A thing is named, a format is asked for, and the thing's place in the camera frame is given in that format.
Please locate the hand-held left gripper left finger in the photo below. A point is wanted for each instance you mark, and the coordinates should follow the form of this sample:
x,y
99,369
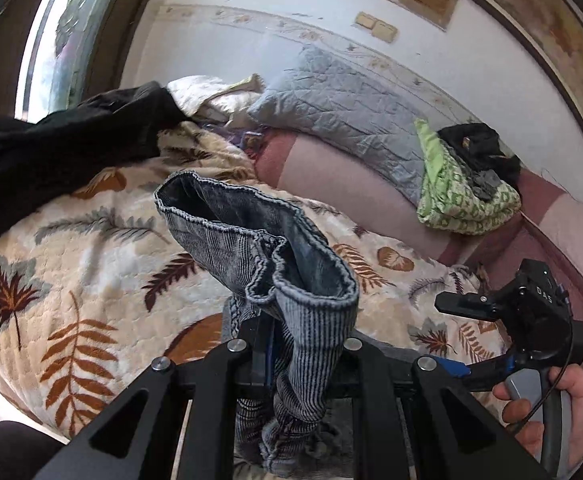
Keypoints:
x,y
270,360

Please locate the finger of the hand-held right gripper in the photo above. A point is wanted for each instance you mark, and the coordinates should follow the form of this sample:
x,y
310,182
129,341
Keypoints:
x,y
491,372
466,304

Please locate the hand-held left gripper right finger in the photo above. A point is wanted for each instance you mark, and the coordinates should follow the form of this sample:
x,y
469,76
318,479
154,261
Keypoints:
x,y
356,375

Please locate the green patterned cloth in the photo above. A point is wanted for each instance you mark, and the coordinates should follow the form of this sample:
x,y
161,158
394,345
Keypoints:
x,y
461,210

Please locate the small grey cloth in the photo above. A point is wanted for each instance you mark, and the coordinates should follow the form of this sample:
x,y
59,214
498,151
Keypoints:
x,y
486,182

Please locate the black crumpled cloth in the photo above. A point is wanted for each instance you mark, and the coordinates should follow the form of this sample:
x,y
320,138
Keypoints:
x,y
476,142

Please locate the pink sofa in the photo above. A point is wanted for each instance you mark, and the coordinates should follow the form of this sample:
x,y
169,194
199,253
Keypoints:
x,y
351,180

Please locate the leaf print blanket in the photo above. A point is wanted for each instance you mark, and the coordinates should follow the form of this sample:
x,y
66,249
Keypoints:
x,y
96,270

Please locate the purple printed cloth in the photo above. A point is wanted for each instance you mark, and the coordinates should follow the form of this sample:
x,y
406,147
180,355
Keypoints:
x,y
244,136

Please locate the grey quilted pillow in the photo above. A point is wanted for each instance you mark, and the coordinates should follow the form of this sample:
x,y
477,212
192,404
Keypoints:
x,y
341,110

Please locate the cream cloth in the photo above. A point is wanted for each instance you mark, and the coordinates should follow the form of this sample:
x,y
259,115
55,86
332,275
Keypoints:
x,y
206,97

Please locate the black garment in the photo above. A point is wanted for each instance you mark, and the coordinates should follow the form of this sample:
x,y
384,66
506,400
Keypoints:
x,y
61,150

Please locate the patterned glass window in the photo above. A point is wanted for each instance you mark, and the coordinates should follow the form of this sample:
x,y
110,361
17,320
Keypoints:
x,y
71,35

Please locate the framed wall picture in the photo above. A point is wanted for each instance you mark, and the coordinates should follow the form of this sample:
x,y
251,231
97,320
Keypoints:
x,y
546,25

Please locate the beige light switch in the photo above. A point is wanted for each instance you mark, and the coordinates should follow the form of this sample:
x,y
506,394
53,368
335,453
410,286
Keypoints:
x,y
376,27

